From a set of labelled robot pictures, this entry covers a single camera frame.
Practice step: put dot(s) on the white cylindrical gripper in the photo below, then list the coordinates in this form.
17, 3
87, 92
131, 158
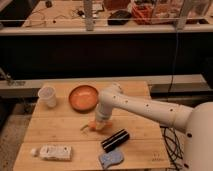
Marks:
102, 113

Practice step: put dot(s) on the white plastic bottle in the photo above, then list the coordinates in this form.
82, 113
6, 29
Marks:
53, 152

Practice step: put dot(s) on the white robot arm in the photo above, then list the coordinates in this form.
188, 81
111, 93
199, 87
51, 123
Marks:
196, 123

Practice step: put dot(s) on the black mouse-like object on bench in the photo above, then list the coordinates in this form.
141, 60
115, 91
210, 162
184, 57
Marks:
119, 17

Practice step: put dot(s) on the blue sponge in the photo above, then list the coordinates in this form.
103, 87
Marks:
111, 158

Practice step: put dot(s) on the black rectangular box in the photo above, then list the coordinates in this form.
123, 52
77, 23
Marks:
115, 140

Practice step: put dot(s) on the orange bin on bench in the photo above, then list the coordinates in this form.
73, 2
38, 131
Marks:
142, 14

